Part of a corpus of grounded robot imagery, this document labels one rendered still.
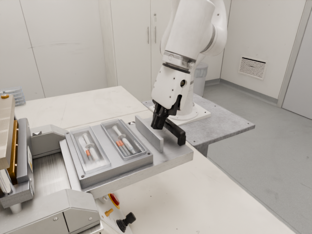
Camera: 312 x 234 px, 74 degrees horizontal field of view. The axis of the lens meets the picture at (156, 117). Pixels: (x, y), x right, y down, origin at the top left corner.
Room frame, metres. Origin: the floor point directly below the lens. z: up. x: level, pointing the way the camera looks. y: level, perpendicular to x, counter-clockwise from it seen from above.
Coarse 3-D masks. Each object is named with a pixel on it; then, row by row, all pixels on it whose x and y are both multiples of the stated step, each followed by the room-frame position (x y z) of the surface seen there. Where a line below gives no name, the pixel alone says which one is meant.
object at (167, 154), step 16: (144, 128) 0.50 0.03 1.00; (64, 144) 0.46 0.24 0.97; (144, 144) 0.46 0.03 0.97; (160, 144) 0.42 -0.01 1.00; (176, 144) 0.46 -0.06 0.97; (64, 160) 0.40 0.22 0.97; (160, 160) 0.40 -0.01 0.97; (176, 160) 0.41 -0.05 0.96; (128, 176) 0.34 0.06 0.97; (144, 176) 0.36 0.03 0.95; (96, 192) 0.31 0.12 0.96
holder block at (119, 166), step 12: (96, 132) 0.48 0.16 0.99; (132, 132) 0.48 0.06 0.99; (72, 144) 0.43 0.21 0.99; (108, 144) 0.43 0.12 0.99; (72, 156) 0.38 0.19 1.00; (108, 156) 0.38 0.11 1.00; (120, 156) 0.38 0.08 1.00; (144, 156) 0.38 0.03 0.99; (108, 168) 0.34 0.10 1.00; (120, 168) 0.35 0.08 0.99; (132, 168) 0.36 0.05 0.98; (84, 180) 0.31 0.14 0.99; (96, 180) 0.32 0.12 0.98
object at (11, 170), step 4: (16, 120) 0.43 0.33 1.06; (16, 124) 0.41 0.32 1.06; (16, 128) 0.40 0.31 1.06; (16, 132) 0.38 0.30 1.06; (16, 136) 0.37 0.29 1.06; (12, 140) 0.35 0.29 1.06; (16, 140) 0.35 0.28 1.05; (12, 144) 0.33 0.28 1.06; (16, 144) 0.34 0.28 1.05; (12, 148) 0.32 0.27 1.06; (16, 148) 0.33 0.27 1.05; (12, 152) 0.31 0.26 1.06; (16, 152) 0.32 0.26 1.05; (12, 156) 0.30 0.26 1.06; (16, 156) 0.31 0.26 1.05; (12, 160) 0.29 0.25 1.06; (16, 160) 0.30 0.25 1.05; (12, 164) 0.28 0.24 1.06; (16, 164) 0.29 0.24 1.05; (8, 168) 0.27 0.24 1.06; (12, 168) 0.27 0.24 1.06; (16, 168) 0.28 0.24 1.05; (8, 172) 0.26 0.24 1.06; (12, 172) 0.26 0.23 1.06; (12, 176) 0.26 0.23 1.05; (12, 180) 0.25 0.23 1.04; (16, 180) 0.26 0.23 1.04
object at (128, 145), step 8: (112, 120) 0.53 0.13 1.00; (104, 128) 0.49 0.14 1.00; (112, 128) 0.49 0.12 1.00; (120, 128) 0.49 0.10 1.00; (112, 136) 0.45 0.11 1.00; (120, 136) 0.45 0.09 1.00; (128, 136) 0.45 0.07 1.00; (120, 144) 0.41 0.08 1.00; (128, 144) 0.41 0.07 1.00; (136, 144) 0.41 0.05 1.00; (128, 152) 0.38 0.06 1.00; (136, 152) 0.38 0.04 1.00
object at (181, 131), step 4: (168, 120) 0.52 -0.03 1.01; (164, 124) 0.52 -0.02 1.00; (168, 124) 0.50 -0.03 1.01; (172, 124) 0.50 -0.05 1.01; (168, 128) 0.50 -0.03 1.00; (172, 128) 0.49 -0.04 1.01; (176, 128) 0.48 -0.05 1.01; (180, 128) 0.48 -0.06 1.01; (172, 132) 0.48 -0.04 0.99; (176, 132) 0.47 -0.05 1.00; (180, 132) 0.46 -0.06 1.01; (184, 132) 0.46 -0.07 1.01; (176, 136) 0.47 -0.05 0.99; (180, 136) 0.46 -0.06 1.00; (184, 136) 0.46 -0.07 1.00; (180, 140) 0.45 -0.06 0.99; (184, 140) 0.46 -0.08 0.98; (180, 144) 0.45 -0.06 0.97
